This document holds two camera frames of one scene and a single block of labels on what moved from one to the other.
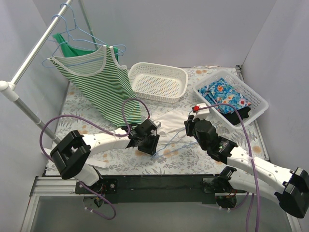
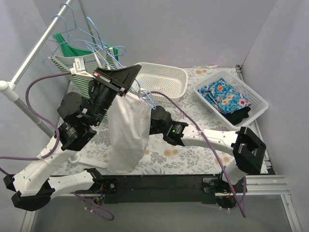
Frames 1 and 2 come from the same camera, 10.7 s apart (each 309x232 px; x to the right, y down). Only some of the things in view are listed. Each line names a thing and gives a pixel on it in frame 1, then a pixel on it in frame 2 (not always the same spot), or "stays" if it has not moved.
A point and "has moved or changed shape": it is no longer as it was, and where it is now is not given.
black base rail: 159,188 stays
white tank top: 172,130 has moved or changed shape
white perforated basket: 159,83 stays
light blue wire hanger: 153,156 to 95,48
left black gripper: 149,144 to 110,81
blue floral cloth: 222,92 stays
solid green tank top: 67,50 stays
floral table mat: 191,137 stays
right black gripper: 189,126 to 154,113
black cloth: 233,117 stays
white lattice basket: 259,105 stays
